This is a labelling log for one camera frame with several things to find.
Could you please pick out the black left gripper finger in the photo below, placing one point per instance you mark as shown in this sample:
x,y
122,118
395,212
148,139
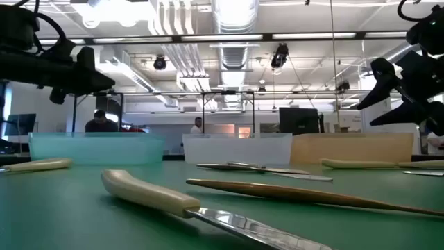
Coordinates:
x,y
90,80
57,96

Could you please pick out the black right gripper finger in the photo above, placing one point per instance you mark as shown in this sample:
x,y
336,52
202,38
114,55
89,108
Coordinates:
x,y
402,112
381,80

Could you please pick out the brown wooden utensil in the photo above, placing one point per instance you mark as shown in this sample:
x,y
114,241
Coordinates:
x,y
277,192

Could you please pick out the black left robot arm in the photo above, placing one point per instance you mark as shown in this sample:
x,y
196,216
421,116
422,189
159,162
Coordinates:
x,y
17,27

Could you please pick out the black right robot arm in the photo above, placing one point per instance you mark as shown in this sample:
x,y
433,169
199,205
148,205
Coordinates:
x,y
426,31

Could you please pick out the white round column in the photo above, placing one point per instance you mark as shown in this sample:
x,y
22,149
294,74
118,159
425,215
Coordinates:
x,y
381,129

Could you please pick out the black computer monitor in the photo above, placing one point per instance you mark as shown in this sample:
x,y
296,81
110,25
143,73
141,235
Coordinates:
x,y
21,124
298,121

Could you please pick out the orange plastic bin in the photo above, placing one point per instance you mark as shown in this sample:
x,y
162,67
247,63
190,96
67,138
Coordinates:
x,y
350,147

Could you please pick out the teal plastic bin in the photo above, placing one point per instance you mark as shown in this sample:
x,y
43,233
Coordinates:
x,y
97,149

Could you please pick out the black overhead light beam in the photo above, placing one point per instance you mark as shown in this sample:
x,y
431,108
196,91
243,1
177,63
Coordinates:
x,y
177,38

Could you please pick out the green table mat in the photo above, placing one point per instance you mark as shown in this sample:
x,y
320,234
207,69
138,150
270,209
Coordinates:
x,y
69,215

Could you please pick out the clear plastic bin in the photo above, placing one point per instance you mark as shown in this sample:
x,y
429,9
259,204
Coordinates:
x,y
239,149

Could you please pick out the black ceiling-hung camera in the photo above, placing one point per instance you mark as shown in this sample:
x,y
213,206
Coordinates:
x,y
160,63
343,86
279,55

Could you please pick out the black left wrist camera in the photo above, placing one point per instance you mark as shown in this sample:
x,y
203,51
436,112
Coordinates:
x,y
64,48

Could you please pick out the black aluminium table frame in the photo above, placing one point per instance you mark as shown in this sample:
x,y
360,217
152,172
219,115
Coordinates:
x,y
173,157

